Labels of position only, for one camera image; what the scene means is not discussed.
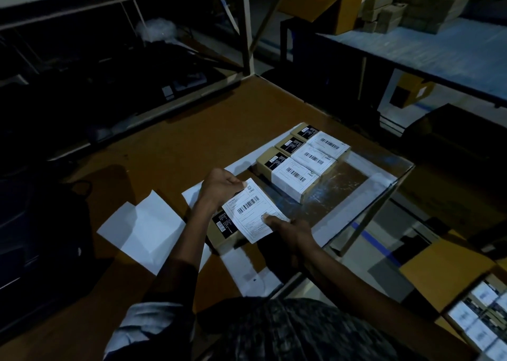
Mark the person's right hand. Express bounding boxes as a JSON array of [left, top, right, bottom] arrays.
[[263, 213, 318, 256]]

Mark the person's left hand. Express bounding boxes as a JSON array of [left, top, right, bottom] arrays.
[[198, 168, 247, 215]]

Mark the white barcode shipping label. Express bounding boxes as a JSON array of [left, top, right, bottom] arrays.
[[221, 178, 292, 245]]

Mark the person's left forearm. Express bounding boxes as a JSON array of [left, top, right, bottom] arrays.
[[151, 202, 216, 308]]

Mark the person's right forearm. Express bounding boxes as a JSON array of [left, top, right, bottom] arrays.
[[305, 242, 482, 361]]

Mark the small unlabelled tan box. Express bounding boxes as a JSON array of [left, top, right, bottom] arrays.
[[212, 210, 258, 255]]

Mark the tan box with white label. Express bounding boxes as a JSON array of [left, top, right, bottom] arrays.
[[274, 135, 337, 177], [256, 147, 321, 204], [291, 122, 351, 161]]

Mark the flat white backing paper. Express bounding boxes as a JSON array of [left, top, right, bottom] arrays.
[[219, 244, 284, 298]]

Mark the folded white backing paper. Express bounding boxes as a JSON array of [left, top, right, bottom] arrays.
[[97, 190, 187, 276]]

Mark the person's dark patterned clothing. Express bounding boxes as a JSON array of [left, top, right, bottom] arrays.
[[104, 297, 401, 361]]

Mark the open brown cardboard carton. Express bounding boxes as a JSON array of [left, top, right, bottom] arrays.
[[399, 236, 507, 361]]

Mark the clear plastic bag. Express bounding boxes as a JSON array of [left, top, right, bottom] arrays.
[[134, 17, 180, 44]]

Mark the dark metal shelf rack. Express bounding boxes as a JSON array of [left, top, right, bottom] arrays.
[[0, 0, 248, 165]]

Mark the small brown cardboard carton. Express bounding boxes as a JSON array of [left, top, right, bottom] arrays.
[[389, 73, 437, 110]]

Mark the black bag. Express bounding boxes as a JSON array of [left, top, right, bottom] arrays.
[[0, 176, 97, 335]]

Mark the large yellow-brown cardboard carton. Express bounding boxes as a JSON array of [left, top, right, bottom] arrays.
[[276, 0, 395, 36]]

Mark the group of labelled boxes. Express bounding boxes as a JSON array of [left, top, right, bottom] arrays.
[[447, 273, 507, 353]]

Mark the blue-topped metal table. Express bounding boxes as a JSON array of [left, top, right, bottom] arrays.
[[280, 15, 507, 110]]

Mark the stack of tan boxes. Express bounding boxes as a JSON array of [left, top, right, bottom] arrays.
[[355, 0, 475, 35]]

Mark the white metal rack frame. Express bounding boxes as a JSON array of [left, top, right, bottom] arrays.
[[207, 0, 298, 77]]

